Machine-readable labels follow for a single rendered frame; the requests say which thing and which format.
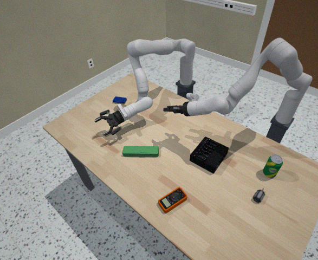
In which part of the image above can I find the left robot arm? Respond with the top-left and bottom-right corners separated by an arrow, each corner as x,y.
186,38 -> 313,124

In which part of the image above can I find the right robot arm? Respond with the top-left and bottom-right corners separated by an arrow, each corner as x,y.
117,39 -> 196,121

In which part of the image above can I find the orange digital multimeter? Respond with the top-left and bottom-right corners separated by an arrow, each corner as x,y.
158,187 -> 187,213

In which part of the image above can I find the black lighting desk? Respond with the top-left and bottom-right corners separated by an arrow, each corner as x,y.
190,137 -> 229,174

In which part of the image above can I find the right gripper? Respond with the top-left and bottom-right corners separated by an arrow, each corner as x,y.
95,109 -> 124,136

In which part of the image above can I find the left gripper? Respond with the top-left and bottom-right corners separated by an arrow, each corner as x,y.
163,101 -> 190,116

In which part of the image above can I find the green drink can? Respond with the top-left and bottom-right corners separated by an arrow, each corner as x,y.
263,154 -> 283,178

